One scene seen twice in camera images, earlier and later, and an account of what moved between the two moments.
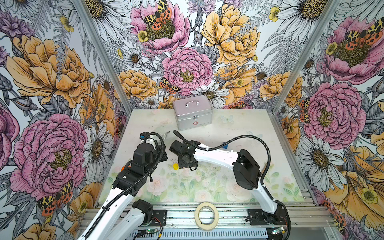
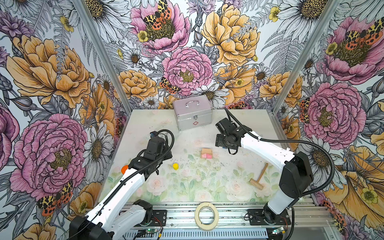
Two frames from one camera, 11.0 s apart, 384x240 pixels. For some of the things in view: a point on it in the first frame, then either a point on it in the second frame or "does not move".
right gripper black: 181,163 -> 219,142
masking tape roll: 202,226 does not move
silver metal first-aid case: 193,112 does not move
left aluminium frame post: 106,56 does not move
